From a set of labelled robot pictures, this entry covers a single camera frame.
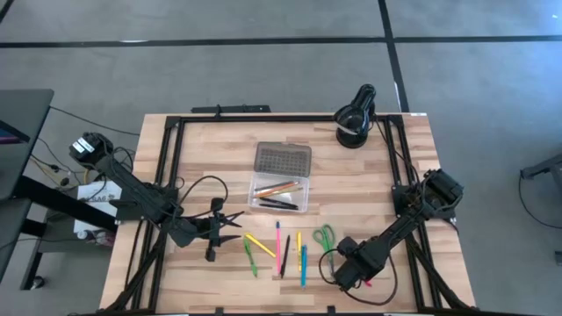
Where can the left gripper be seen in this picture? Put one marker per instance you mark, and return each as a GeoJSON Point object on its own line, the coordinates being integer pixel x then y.
{"type": "Point", "coordinates": [214, 230]}

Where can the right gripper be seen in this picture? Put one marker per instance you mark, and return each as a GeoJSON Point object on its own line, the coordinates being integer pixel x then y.
{"type": "Point", "coordinates": [351, 273]}

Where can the pink highlighter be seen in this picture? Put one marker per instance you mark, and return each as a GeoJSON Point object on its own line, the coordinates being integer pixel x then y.
{"type": "Point", "coordinates": [368, 284]}

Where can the yellow pen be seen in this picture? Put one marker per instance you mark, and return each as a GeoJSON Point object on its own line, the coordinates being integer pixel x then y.
{"type": "Point", "coordinates": [260, 244]}

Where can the green pen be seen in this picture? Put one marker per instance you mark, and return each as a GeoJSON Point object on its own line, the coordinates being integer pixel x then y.
{"type": "Point", "coordinates": [250, 259]}

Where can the blue pen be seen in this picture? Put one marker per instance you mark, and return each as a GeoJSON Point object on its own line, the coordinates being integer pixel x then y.
{"type": "Point", "coordinates": [303, 267]}

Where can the slim black pen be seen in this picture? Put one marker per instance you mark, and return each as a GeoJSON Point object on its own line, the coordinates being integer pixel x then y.
{"type": "Point", "coordinates": [270, 206]}
{"type": "Point", "coordinates": [281, 202]}

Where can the pink pen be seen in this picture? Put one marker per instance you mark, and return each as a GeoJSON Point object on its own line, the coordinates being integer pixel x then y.
{"type": "Point", "coordinates": [278, 248]}

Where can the yellow highlighter with print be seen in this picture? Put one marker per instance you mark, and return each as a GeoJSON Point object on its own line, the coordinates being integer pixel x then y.
{"type": "Point", "coordinates": [299, 246]}

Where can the black marker pen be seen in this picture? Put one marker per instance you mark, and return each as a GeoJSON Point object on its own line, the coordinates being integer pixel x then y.
{"type": "Point", "coordinates": [285, 256]}

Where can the orange pencil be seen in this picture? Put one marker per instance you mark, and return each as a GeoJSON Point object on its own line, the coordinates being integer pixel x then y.
{"type": "Point", "coordinates": [281, 189]}

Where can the olive yellow pencil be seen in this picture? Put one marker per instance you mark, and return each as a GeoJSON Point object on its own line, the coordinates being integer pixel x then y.
{"type": "Point", "coordinates": [292, 191]}

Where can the clear plastic box base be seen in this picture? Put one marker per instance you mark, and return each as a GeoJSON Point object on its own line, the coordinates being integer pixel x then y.
{"type": "Point", "coordinates": [303, 206]}

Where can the grey studded box lid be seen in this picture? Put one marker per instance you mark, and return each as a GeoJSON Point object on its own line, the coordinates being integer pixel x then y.
{"type": "Point", "coordinates": [281, 160]}

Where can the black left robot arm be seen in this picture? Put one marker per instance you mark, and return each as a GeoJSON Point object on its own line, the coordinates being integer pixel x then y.
{"type": "Point", "coordinates": [140, 197]}

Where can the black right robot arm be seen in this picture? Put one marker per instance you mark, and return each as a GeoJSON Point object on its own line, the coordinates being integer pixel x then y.
{"type": "Point", "coordinates": [395, 237]}

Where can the black table clamp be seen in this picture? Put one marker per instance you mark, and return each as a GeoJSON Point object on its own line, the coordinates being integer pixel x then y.
{"type": "Point", "coordinates": [218, 311]}
{"type": "Point", "coordinates": [331, 310]}

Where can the black flat bar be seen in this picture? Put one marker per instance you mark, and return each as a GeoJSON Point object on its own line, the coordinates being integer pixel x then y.
{"type": "Point", "coordinates": [230, 109]}

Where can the black desk lamp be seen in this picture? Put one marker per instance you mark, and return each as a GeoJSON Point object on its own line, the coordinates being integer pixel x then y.
{"type": "Point", "coordinates": [351, 120]}

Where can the grey furniture leg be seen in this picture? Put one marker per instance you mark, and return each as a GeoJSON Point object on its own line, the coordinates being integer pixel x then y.
{"type": "Point", "coordinates": [544, 169]}

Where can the black desk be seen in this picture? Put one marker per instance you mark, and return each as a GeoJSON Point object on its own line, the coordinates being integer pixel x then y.
{"type": "Point", "coordinates": [26, 114]}

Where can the dark monitor screen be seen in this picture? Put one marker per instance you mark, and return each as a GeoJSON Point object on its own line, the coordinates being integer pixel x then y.
{"type": "Point", "coordinates": [9, 134]}

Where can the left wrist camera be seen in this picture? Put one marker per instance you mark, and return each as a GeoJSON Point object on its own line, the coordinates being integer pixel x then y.
{"type": "Point", "coordinates": [216, 204]}

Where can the black aluminium frame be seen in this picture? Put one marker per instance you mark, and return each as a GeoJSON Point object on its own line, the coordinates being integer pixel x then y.
{"type": "Point", "coordinates": [281, 118]}

